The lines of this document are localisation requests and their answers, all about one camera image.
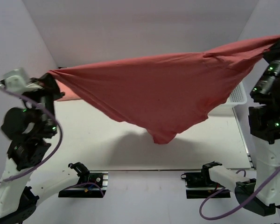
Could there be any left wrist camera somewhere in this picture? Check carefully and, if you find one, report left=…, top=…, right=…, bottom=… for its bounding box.
left=0, top=68, right=42, bottom=94

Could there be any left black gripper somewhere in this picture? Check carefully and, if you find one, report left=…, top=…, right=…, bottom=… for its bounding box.
left=20, top=70, right=66, bottom=134

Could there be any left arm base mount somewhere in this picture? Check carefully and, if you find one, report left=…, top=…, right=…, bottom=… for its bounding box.
left=58, top=162, right=108, bottom=198

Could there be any folded pink t-shirt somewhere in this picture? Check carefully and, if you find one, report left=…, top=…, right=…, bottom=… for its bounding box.
left=57, top=82, right=81, bottom=101

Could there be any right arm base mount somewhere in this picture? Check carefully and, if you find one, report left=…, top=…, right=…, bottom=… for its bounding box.
left=181, top=161, right=223, bottom=199

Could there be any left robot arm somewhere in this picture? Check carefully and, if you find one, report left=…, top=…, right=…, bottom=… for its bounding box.
left=0, top=72, right=65, bottom=224

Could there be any white plastic basket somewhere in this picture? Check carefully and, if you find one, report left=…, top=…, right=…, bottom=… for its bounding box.
left=208, top=82, right=247, bottom=116

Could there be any red t-shirt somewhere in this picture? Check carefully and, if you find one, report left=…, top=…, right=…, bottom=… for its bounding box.
left=49, top=35, right=280, bottom=144

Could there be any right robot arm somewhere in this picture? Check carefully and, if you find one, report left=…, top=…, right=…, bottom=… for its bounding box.
left=200, top=39, right=280, bottom=217

